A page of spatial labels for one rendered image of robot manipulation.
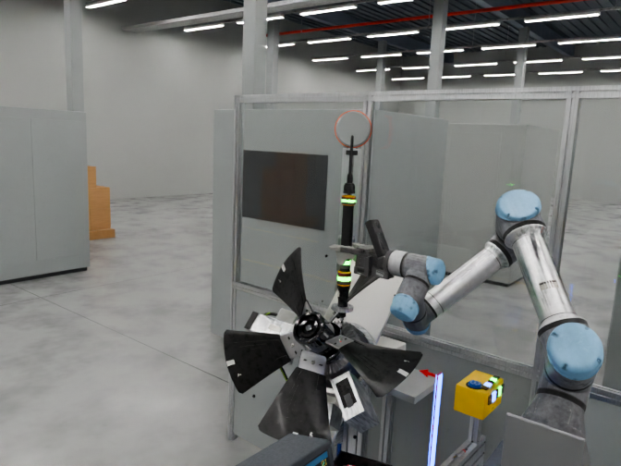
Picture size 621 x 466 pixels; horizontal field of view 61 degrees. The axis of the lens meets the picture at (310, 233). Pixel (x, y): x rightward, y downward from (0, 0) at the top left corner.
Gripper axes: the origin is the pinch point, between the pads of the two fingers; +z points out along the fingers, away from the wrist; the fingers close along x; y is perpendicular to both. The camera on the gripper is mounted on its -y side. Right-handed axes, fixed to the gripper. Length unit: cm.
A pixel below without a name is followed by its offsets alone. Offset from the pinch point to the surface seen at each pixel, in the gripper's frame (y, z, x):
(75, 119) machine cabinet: -40, 558, 201
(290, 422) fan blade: 52, -1, -21
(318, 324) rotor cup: 26.7, 3.8, -3.5
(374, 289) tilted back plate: 23.5, 7.4, 35.5
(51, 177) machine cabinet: 31, 556, 168
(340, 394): 48.1, -5.9, -2.4
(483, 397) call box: 44, -44, 21
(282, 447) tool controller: 26, -35, -64
